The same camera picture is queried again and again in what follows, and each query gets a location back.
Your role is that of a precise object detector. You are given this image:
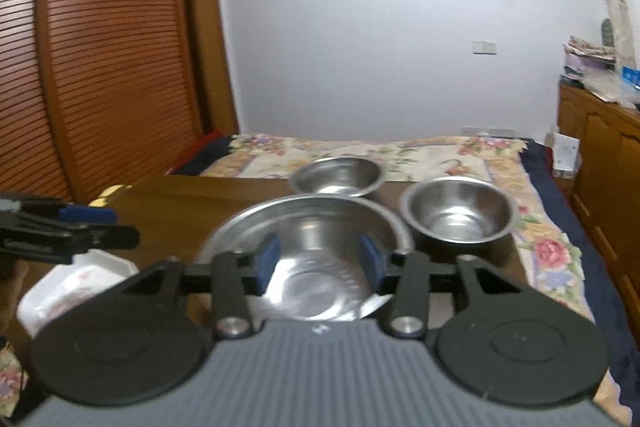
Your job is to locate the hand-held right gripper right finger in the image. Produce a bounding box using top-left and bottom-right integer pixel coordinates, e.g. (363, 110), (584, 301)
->
(360, 234), (526, 339)

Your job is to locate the navy blanket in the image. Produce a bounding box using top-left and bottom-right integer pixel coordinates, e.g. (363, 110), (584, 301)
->
(520, 139), (640, 353)

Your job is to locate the white cardboard box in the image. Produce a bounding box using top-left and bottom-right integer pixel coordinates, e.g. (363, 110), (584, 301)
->
(550, 132), (583, 175)

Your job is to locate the small stainless steel bowl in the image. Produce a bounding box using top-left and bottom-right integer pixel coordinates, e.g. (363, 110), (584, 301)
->
(399, 177), (519, 253)

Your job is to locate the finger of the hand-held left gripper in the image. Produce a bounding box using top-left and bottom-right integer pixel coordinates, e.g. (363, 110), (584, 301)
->
(65, 226), (141, 255)
(22, 201), (118, 228)

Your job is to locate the white floral square plate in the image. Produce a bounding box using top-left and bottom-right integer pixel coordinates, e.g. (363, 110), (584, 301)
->
(17, 249), (140, 339)

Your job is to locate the large stainless steel bowl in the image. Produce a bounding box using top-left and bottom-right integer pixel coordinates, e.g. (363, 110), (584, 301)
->
(192, 194), (416, 323)

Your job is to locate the medium stainless steel bowl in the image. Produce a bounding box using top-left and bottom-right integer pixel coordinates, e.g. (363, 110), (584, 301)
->
(289, 157), (386, 198)

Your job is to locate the wooden door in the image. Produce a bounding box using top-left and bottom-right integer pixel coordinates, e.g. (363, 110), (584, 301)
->
(186, 0), (240, 135)

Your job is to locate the stack of folded cloths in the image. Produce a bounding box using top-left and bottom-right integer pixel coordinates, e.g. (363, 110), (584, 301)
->
(562, 36), (618, 82)

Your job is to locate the dark and red clothes pile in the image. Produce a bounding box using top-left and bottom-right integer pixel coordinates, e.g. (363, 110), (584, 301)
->
(172, 131), (233, 176)

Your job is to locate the wooden louvered wardrobe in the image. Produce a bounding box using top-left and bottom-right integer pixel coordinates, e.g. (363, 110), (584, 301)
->
(0, 0), (211, 208)

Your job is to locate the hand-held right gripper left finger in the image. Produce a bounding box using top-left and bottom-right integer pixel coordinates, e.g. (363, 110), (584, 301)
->
(117, 233), (281, 340)

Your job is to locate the clear plastic bag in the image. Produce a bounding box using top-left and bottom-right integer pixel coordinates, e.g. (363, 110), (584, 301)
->
(585, 72), (640, 105)

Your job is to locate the floral bedsheet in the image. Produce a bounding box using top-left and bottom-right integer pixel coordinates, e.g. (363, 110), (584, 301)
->
(200, 132), (633, 427)

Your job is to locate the wooden sideboard cabinet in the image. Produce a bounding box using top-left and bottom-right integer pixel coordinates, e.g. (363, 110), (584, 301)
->
(556, 84), (640, 258)

